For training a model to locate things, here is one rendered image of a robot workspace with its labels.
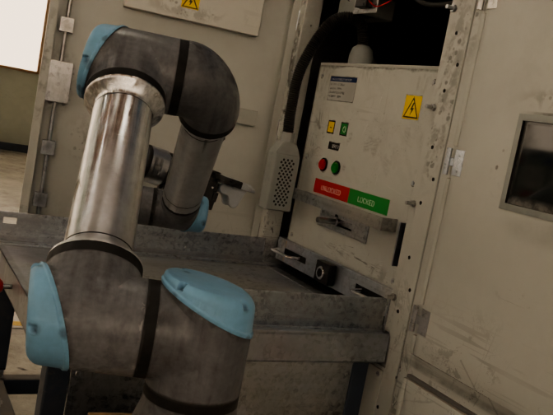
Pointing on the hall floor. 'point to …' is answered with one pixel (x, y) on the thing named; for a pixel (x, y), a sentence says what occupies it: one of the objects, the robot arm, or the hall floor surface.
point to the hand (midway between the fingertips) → (250, 187)
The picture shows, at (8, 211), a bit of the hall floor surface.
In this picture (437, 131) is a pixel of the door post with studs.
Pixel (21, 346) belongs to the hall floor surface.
